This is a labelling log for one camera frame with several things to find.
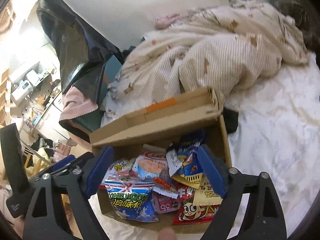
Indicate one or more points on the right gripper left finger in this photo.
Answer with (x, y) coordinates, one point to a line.
(95, 170)

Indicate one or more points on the wooden chair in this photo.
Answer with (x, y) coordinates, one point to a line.
(35, 161)

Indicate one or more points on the left hand thumb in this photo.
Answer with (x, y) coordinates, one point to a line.
(167, 234)

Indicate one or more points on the white shrimp chips bag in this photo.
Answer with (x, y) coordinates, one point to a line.
(149, 165)

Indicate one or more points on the pink 35 snack pouch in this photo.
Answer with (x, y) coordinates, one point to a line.
(163, 204)

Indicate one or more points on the black plastic bag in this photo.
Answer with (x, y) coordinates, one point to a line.
(81, 50)

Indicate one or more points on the brown cardboard box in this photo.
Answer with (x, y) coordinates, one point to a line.
(165, 122)

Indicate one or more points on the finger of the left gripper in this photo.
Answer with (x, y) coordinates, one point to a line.
(61, 163)

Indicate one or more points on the blue Lonely God chips bag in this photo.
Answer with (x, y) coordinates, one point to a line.
(132, 199)

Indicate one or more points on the blue yellow cartoon snack bag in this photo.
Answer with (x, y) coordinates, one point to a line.
(183, 164)

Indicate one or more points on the dark patterned garment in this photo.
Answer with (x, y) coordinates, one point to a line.
(294, 9)

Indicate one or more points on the white red snack bag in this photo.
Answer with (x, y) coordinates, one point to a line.
(117, 170)

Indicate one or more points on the pink cloth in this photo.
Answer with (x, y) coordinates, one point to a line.
(75, 104)

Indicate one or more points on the red cartoon snack bag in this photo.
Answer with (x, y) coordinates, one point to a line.
(189, 213)

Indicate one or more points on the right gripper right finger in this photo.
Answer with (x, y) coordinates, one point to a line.
(215, 169)

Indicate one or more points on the white water heater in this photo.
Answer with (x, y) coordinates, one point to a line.
(21, 92)

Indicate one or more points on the white floral bed sheet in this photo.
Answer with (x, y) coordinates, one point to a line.
(273, 128)

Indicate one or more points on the beige checkered bear quilt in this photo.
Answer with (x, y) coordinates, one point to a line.
(227, 48)

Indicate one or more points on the small yellow cracker packet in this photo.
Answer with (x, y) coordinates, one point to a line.
(205, 194)

